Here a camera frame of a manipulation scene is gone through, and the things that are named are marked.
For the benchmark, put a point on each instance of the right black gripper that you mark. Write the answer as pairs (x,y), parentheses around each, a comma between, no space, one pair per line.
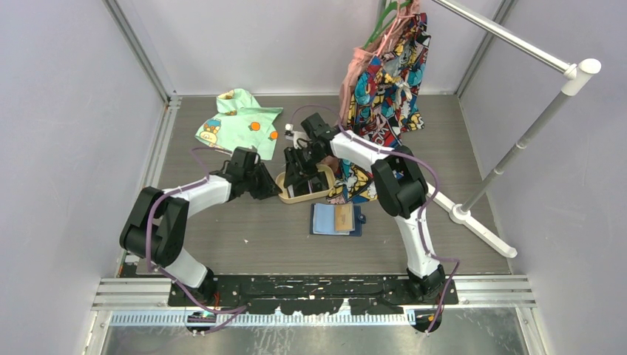
(293,174)

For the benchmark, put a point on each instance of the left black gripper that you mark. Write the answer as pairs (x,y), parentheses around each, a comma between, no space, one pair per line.
(268,188)

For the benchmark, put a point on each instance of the beige oval tray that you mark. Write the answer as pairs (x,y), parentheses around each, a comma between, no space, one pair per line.
(283,196)

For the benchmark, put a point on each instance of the navy blue card holder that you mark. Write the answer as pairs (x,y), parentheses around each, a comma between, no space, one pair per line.
(322,221)

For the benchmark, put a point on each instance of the tan credit card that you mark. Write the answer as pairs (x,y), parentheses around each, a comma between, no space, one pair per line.
(344,218)

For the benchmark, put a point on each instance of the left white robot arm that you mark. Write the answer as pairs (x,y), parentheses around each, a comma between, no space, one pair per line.
(156,226)

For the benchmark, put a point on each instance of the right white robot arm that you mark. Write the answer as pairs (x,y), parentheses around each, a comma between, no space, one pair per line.
(401,188)

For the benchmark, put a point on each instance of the green cartoon child shirt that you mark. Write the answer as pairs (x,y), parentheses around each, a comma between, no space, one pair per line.
(241,122)

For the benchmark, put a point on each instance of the colourful comic print garment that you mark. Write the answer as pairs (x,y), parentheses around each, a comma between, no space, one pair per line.
(384,104)

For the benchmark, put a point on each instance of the green clothes hanger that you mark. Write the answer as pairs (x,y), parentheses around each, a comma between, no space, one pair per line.
(385,19)

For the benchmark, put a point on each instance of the pink hanging garment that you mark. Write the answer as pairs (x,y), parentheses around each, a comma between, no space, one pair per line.
(362,55)

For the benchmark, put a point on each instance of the white clothes rack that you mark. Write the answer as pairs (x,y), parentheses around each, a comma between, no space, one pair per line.
(509,89)

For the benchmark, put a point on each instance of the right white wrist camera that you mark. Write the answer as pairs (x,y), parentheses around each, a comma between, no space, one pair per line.
(299,139)

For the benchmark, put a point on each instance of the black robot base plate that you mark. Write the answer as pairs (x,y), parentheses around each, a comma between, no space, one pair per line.
(309,294)

